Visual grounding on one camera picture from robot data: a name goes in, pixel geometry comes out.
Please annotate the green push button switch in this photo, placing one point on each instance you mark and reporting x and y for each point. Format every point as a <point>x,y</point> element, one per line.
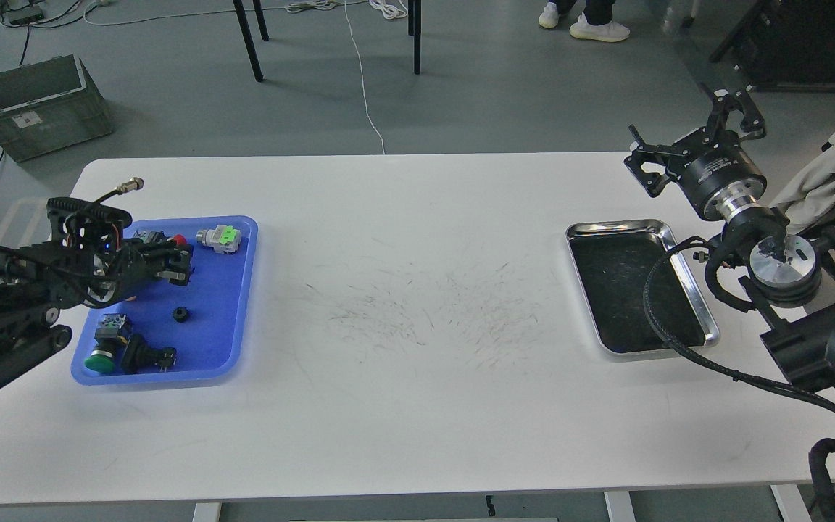
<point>112,336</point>

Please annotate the silver metal tray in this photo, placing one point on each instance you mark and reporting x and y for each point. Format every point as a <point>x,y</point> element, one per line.
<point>612,260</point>

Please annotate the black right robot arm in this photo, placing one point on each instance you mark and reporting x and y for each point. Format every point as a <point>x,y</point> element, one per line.
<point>755,263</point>

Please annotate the black table leg left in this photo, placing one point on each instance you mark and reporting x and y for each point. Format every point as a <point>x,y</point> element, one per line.
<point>246,33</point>

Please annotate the blue plastic tray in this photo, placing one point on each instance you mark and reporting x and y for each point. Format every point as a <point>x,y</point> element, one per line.
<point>209,343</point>

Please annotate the green grey switch module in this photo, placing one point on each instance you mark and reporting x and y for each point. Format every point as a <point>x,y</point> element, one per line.
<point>223,239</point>

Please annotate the white sneaker right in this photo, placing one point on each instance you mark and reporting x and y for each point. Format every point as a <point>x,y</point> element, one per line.
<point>611,32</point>

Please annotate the black table leg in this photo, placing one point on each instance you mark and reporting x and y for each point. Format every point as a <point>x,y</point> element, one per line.
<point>414,18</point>
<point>246,33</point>

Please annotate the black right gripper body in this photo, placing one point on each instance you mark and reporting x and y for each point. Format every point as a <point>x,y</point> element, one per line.
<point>719,181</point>

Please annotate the black selector switch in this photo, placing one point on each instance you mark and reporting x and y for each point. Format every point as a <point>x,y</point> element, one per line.
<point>139,355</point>

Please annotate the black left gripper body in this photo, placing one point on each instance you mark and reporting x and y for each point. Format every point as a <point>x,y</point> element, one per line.
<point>126,271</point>

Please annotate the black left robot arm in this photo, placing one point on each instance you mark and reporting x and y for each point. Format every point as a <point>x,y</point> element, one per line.
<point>86,262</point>

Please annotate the grey plastic crate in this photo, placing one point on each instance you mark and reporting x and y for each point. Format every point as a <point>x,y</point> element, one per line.
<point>47,106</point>

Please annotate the white sneaker left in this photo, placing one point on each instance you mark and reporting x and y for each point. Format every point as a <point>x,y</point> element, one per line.
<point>550,16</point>

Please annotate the black equipment case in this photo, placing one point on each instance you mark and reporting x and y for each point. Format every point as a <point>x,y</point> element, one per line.
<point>784,45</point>

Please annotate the white sneaker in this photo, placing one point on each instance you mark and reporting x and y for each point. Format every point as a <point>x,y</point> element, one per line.
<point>550,16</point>
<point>611,32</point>

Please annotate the black table leg right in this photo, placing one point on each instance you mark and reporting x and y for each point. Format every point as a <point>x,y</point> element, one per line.
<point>414,18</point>

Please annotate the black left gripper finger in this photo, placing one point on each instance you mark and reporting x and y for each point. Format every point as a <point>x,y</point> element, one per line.
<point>167,272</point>
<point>161,251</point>

